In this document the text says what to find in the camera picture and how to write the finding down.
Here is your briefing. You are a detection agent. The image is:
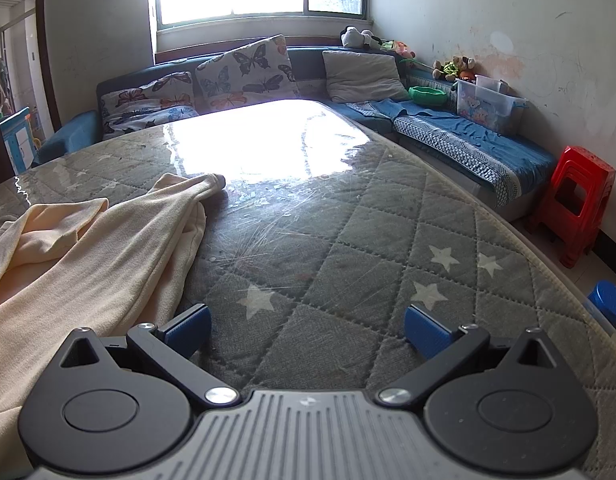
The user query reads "panda plush toy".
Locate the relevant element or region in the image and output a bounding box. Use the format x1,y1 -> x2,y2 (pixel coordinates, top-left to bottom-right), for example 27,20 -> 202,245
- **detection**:
340,26 -> 383,52

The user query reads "red plastic stool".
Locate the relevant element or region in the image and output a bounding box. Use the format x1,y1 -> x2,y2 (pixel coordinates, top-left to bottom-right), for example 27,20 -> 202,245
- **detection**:
525,146 -> 616,269

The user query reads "green bowl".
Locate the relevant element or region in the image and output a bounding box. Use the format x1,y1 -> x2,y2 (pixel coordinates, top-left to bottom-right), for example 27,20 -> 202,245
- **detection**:
408,86 -> 449,107

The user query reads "cream garment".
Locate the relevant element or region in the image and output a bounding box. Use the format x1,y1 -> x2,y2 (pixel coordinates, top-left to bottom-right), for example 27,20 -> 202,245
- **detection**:
0,172 -> 227,466

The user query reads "pink green plush toy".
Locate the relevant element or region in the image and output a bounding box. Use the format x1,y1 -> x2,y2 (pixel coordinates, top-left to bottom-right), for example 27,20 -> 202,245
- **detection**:
383,40 -> 417,62

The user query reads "blue lidded jar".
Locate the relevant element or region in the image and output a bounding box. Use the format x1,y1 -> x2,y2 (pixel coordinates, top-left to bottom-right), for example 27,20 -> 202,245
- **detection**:
582,281 -> 616,336

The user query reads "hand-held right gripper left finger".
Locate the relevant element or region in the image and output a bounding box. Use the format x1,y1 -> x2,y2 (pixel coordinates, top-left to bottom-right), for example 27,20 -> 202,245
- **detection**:
60,304 -> 240,407

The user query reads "large butterfly print pillow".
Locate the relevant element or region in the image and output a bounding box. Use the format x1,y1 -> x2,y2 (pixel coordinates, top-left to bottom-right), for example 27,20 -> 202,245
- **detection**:
194,35 -> 301,113

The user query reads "blue sofa blanket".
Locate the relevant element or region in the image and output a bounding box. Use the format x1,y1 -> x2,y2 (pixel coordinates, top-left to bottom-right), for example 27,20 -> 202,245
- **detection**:
345,97 -> 558,208

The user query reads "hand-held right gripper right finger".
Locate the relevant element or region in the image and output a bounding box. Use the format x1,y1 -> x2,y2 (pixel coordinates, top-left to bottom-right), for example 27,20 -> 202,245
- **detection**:
376,305 -> 558,407

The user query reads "clear plastic storage box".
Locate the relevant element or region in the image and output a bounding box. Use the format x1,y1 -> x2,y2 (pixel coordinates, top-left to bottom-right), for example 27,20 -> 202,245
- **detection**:
455,75 -> 528,136

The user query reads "small butterfly print pillow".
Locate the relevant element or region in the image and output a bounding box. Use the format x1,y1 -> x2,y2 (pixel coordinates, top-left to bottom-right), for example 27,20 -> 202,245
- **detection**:
99,71 -> 201,141

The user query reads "brown monkey plush toy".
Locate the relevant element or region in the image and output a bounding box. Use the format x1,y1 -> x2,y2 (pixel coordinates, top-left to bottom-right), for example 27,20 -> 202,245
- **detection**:
433,55 -> 481,83

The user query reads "grey plain pillow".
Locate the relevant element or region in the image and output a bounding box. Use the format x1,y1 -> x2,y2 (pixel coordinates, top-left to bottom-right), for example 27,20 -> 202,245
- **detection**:
322,50 -> 411,105

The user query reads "light blue cabinet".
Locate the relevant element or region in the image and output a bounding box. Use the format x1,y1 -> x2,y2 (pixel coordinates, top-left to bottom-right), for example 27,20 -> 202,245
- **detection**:
0,107 -> 39,173

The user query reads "blue sofa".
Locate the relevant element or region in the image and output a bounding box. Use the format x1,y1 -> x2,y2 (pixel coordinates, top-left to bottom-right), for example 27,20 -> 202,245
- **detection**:
33,45 -> 558,221

